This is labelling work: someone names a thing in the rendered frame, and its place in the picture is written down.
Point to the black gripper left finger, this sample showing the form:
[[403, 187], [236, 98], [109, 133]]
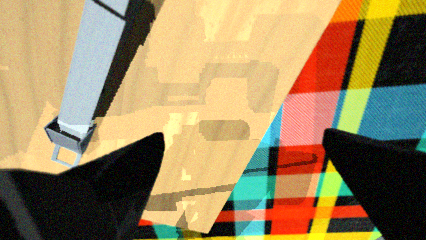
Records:
[[102, 199]]

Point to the light wooden board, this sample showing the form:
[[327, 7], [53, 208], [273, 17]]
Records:
[[210, 74]]

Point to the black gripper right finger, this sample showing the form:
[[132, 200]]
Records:
[[388, 180]]

